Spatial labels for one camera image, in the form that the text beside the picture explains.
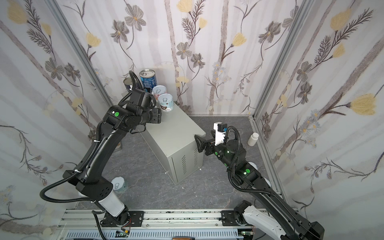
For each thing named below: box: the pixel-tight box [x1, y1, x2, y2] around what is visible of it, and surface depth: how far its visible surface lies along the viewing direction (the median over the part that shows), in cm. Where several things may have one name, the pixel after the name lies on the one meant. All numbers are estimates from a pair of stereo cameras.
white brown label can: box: [158, 93, 174, 112], surface depth 75 cm
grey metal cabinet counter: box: [139, 102, 206, 185], surface depth 67 cm
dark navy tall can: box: [123, 77, 133, 90], surface depth 76 cm
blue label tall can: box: [139, 69, 158, 88], surface depth 81 cm
